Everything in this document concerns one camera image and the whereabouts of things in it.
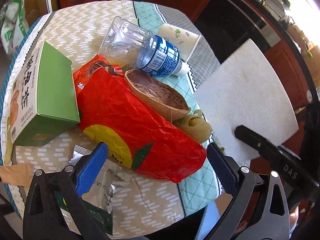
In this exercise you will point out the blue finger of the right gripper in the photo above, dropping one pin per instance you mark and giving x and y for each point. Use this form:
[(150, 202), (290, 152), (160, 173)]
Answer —
[(256, 141)]

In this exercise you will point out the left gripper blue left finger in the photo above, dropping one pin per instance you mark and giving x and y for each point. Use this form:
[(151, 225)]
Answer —
[(88, 168)]

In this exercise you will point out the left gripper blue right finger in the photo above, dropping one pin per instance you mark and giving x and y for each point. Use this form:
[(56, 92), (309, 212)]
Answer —
[(226, 169)]

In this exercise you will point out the white paper towel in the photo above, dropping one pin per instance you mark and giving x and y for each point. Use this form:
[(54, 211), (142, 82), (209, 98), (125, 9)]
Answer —
[(245, 90)]

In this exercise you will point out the green white biscuit box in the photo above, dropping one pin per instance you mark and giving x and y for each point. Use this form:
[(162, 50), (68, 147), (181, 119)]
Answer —
[(43, 101)]

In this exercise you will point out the white floral paper cup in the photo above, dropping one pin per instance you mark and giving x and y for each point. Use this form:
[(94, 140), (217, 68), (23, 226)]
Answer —
[(186, 41)]

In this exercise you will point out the red yellow snack bag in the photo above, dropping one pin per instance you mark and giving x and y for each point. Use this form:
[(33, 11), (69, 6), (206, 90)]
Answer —
[(137, 136)]

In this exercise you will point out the silver green snack packet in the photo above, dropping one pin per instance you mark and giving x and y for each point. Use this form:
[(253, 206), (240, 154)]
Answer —
[(100, 200)]

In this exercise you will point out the brown paper bag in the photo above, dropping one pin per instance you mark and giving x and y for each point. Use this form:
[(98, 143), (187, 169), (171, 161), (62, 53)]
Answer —
[(18, 175)]

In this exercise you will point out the clear plastic water bottle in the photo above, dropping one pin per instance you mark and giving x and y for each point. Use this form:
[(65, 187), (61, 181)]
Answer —
[(132, 45)]

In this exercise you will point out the black built-in oven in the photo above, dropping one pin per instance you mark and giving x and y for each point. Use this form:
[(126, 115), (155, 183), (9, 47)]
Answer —
[(227, 24)]

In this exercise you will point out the white green plastic bag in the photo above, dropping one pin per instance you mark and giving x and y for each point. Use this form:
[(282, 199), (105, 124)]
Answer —
[(14, 26)]

